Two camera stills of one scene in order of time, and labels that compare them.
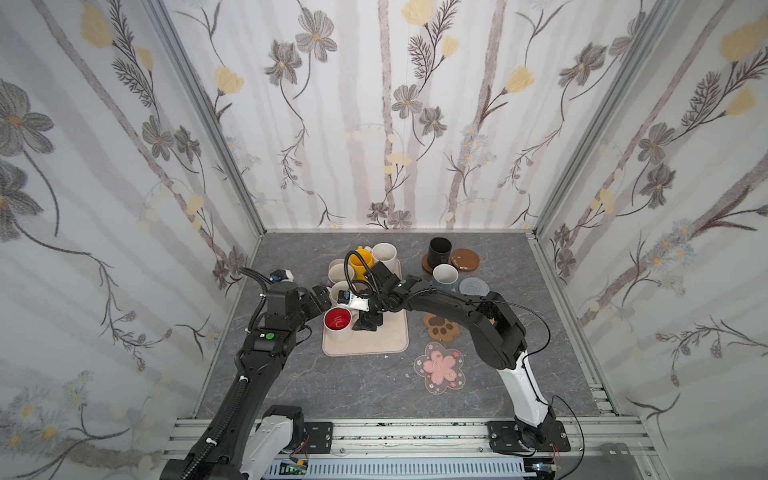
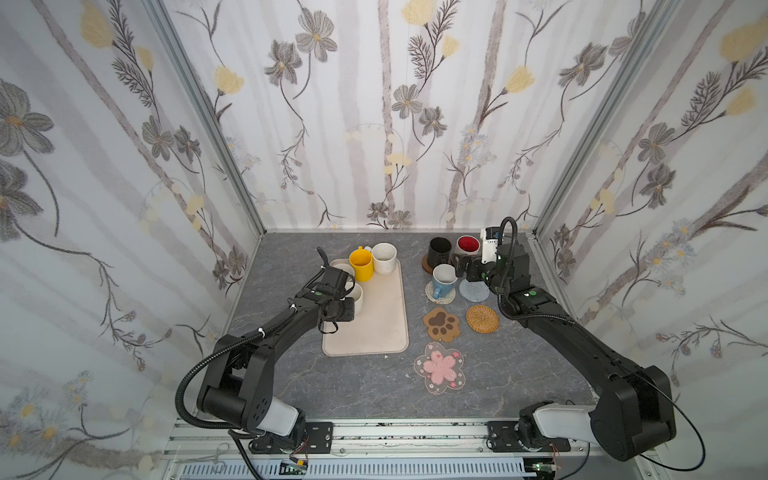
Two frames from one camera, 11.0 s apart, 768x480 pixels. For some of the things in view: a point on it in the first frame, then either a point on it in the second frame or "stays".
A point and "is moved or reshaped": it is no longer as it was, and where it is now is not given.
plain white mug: (340, 286) is moved or reshaped
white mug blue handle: (444, 276) stays
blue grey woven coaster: (471, 285) stays
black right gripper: (372, 314) → (477, 267)
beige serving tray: (391, 337) stays
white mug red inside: (338, 323) is moved or reshaped
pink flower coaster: (441, 368) stays
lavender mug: (336, 271) stays
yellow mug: (358, 263) stays
